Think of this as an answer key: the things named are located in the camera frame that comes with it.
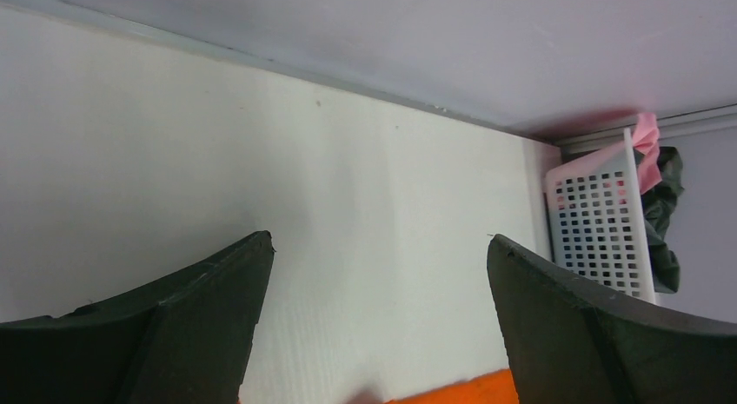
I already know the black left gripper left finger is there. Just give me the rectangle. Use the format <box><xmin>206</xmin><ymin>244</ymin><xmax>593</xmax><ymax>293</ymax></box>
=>
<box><xmin>1</xmin><ymin>231</ymin><xmax>275</xmax><ymax>403</ymax></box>

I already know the orange t shirt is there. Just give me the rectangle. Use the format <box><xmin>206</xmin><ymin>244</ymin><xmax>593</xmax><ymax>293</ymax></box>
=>
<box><xmin>389</xmin><ymin>369</ymin><xmax>520</xmax><ymax>404</ymax></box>

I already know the dark grey t shirt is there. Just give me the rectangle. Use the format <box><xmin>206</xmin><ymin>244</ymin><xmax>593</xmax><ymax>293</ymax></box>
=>
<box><xmin>641</xmin><ymin>147</ymin><xmax>684</xmax><ymax>294</ymax></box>

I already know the pink t shirt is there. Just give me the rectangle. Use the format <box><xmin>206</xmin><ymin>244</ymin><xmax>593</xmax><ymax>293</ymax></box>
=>
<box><xmin>632</xmin><ymin>113</ymin><xmax>662</xmax><ymax>195</ymax></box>

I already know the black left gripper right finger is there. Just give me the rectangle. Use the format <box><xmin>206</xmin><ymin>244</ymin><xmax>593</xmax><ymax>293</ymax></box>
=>
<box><xmin>487</xmin><ymin>235</ymin><xmax>736</xmax><ymax>403</ymax></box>

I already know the white plastic basket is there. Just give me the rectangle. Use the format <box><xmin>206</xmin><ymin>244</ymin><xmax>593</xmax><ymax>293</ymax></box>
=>
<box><xmin>545</xmin><ymin>129</ymin><xmax>657</xmax><ymax>303</ymax></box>

